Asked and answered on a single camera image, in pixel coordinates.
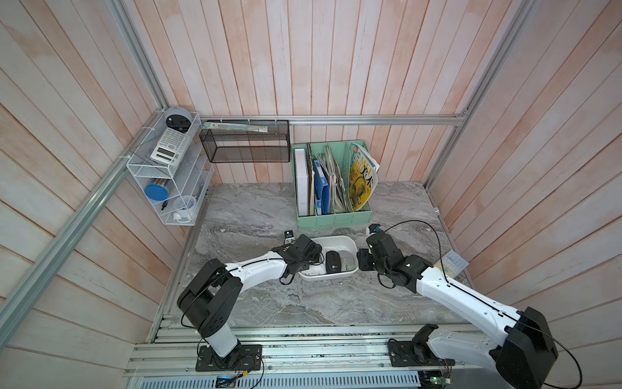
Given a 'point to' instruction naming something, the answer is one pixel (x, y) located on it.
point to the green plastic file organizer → (359, 216)
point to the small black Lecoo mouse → (333, 262)
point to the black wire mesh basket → (270, 142)
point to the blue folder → (321, 189)
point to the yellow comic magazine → (363, 176)
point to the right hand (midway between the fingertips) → (360, 252)
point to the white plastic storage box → (331, 243)
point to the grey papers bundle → (341, 200)
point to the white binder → (302, 181)
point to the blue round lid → (156, 192)
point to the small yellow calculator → (453, 264)
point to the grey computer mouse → (348, 261)
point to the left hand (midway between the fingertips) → (297, 264)
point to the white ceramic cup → (183, 207)
